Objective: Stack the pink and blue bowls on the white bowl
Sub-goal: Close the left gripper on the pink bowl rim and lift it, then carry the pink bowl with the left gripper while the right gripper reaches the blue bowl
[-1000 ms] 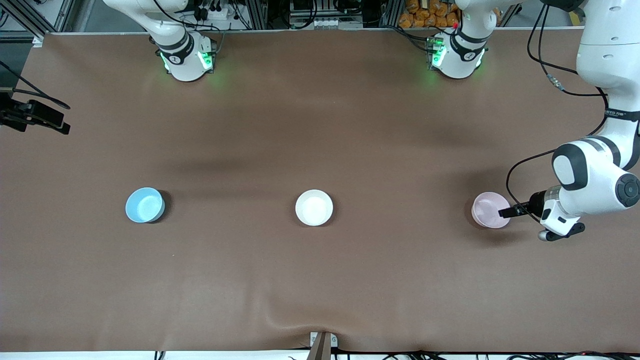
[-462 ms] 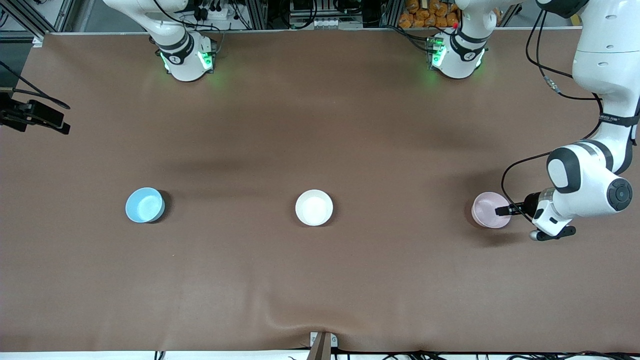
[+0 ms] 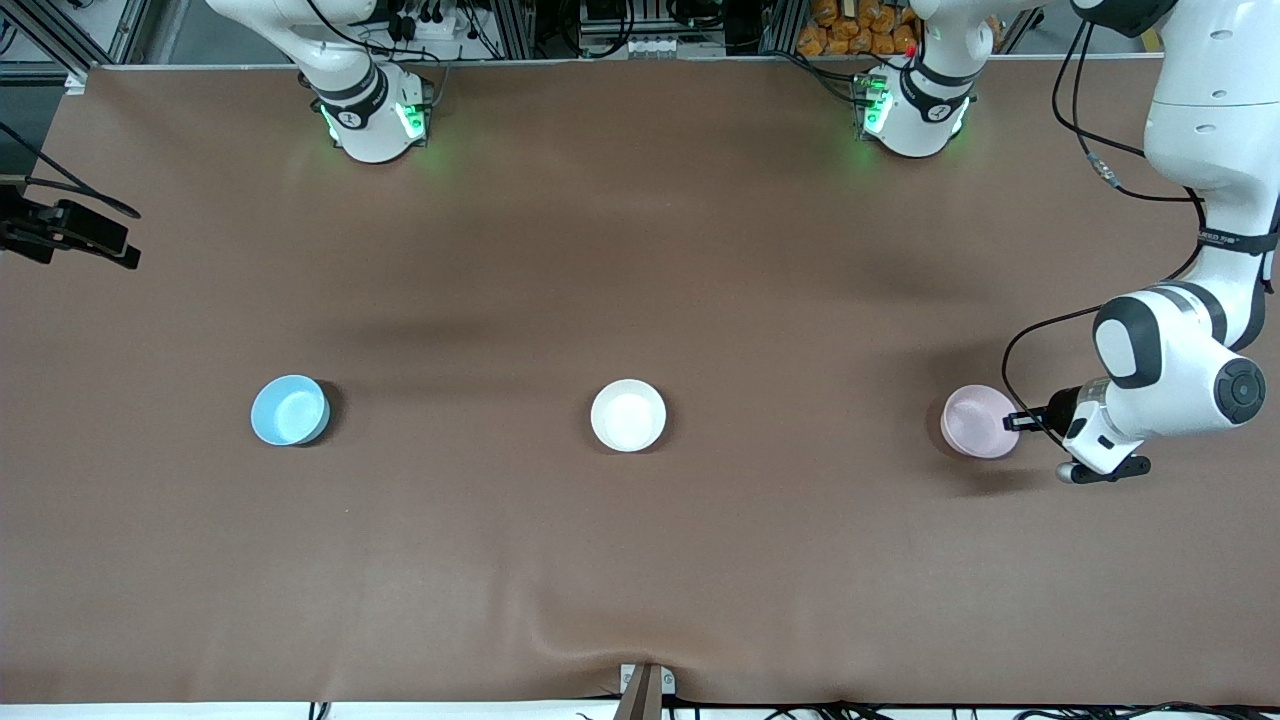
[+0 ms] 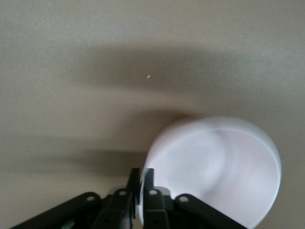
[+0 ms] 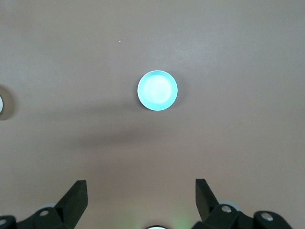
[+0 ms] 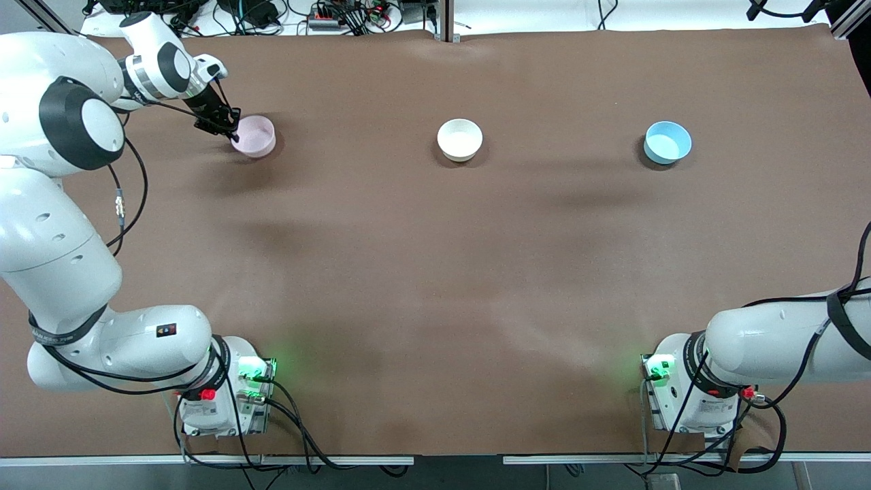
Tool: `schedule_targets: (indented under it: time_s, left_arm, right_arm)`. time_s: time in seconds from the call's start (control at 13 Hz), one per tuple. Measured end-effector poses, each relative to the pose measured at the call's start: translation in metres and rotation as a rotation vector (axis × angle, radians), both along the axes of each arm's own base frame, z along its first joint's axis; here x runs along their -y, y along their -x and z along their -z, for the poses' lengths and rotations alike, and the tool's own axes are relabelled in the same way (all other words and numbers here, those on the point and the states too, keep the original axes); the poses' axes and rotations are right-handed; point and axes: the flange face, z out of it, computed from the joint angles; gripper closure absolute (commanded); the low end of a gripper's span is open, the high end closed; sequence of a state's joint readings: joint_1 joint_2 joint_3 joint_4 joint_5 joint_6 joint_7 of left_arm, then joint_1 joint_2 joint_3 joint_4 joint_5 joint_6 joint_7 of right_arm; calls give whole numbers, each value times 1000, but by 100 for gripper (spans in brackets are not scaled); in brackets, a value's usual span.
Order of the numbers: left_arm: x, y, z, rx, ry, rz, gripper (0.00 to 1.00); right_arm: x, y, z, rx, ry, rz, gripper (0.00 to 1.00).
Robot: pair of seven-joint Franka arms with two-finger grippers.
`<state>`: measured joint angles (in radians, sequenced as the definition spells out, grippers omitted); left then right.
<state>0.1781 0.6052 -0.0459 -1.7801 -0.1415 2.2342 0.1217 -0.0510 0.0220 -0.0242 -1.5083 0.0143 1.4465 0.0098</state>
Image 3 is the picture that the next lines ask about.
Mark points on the metal clamp bracket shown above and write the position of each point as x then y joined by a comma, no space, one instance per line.
646,690

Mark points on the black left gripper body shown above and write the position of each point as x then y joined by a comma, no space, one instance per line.
1061,406

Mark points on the white plastic bowl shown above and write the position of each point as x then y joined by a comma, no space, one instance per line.
628,415

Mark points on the brown table cloth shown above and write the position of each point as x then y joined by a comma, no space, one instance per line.
640,250

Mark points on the aluminium frame profile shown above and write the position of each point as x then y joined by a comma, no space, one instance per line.
60,30

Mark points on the white power strip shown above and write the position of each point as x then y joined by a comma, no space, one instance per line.
425,20

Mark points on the orange snack packets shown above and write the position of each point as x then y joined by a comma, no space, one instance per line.
860,30

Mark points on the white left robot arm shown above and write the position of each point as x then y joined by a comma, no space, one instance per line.
1200,120

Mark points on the light blue plastic bowl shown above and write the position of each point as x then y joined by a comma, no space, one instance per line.
289,411

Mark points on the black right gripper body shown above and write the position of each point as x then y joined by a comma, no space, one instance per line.
28,234

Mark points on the pink plastic bowl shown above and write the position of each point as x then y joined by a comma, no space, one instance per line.
975,420

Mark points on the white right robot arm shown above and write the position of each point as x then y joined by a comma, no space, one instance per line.
370,130

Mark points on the grey electronics box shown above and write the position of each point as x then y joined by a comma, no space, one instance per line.
650,30

